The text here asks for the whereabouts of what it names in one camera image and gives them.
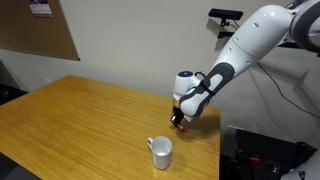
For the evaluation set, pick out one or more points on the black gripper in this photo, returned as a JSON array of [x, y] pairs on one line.
[[178, 113]]

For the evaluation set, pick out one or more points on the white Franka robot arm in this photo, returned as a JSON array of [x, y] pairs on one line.
[[253, 36]]

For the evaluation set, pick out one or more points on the white ceramic mug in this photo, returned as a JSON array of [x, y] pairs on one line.
[[162, 156]]

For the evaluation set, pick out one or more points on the orange and black clamp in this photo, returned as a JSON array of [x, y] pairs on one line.
[[254, 159]]

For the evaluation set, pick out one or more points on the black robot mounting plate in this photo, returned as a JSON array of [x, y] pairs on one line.
[[266, 143]]

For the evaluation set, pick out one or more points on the brown cork board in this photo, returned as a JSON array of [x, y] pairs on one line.
[[36, 33]]

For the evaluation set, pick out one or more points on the black camera mount rod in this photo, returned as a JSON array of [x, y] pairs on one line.
[[225, 34]]

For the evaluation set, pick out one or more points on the black stereo camera bar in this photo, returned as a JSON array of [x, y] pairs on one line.
[[226, 13]]

